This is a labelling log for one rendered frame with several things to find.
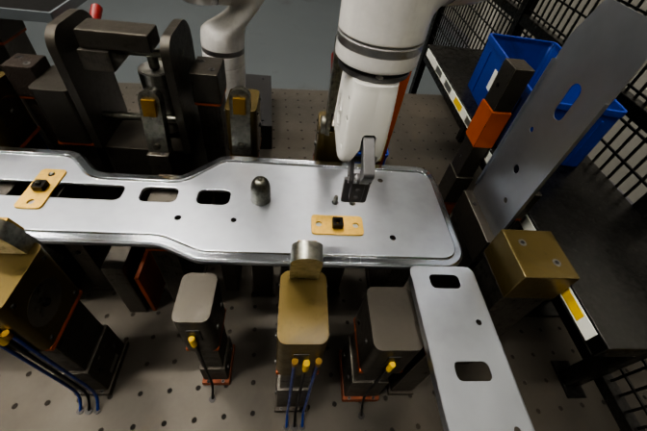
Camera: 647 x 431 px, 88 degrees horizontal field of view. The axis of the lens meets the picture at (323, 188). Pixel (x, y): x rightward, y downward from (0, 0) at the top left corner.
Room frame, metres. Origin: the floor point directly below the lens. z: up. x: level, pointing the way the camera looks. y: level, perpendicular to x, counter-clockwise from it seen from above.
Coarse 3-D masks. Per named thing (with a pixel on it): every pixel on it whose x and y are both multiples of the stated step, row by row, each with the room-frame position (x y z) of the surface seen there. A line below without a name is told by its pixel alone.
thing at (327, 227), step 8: (312, 216) 0.35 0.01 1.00; (320, 216) 0.35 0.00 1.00; (328, 216) 0.35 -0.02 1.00; (336, 216) 0.35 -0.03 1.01; (344, 216) 0.36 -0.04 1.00; (352, 216) 0.36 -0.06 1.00; (312, 224) 0.33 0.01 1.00; (328, 224) 0.34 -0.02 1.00; (336, 224) 0.33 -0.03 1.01; (344, 224) 0.34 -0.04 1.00; (352, 224) 0.35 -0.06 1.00; (360, 224) 0.35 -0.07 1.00; (312, 232) 0.32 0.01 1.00; (320, 232) 0.32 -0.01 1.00; (328, 232) 0.32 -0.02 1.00; (336, 232) 0.32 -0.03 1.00; (344, 232) 0.33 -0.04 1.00; (352, 232) 0.33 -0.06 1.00; (360, 232) 0.33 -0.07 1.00
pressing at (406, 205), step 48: (192, 192) 0.36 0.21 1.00; (240, 192) 0.38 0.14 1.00; (288, 192) 0.39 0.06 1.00; (336, 192) 0.41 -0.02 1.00; (384, 192) 0.43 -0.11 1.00; (432, 192) 0.45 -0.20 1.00; (48, 240) 0.24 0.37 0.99; (96, 240) 0.25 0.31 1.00; (144, 240) 0.26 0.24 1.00; (192, 240) 0.27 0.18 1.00; (240, 240) 0.28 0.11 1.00; (288, 240) 0.30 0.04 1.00; (336, 240) 0.31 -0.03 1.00; (384, 240) 0.33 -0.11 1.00; (432, 240) 0.34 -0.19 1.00
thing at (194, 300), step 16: (192, 272) 0.22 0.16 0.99; (192, 288) 0.20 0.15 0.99; (208, 288) 0.21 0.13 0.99; (176, 304) 0.18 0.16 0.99; (192, 304) 0.18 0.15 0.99; (208, 304) 0.18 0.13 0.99; (176, 320) 0.16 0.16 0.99; (192, 320) 0.16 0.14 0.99; (208, 320) 0.16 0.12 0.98; (192, 336) 0.16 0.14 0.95; (208, 336) 0.16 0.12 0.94; (224, 336) 0.21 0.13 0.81; (208, 352) 0.17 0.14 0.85; (224, 352) 0.19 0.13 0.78; (208, 368) 0.16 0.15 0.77; (224, 368) 0.17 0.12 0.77; (208, 384) 0.15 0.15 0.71; (224, 384) 0.16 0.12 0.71
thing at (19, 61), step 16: (0, 64) 0.49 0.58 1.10; (16, 64) 0.50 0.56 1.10; (32, 64) 0.51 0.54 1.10; (48, 64) 0.54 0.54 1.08; (16, 80) 0.49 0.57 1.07; (32, 80) 0.50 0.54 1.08; (32, 96) 0.49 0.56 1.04; (32, 112) 0.50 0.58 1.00; (48, 128) 0.50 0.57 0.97; (64, 144) 0.50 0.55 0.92
